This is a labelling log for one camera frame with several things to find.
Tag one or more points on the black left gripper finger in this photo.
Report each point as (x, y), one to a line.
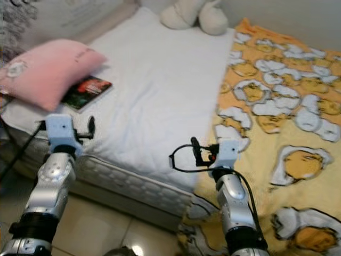
(91, 127)

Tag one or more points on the dark book with red cover art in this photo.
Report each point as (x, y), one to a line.
(90, 90)

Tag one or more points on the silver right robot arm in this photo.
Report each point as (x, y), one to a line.
(237, 208)

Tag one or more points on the white quilted mattress pad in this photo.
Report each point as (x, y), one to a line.
(165, 96)

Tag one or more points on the grey quilted mattress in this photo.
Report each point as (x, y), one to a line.
(128, 184)

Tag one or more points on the pink pillow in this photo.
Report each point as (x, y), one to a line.
(48, 72)

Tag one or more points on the yellow cartoon egg blanket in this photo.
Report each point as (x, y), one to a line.
(287, 133)

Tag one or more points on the beige plush toy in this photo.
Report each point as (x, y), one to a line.
(184, 16)

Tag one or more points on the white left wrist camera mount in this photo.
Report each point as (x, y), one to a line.
(61, 128)

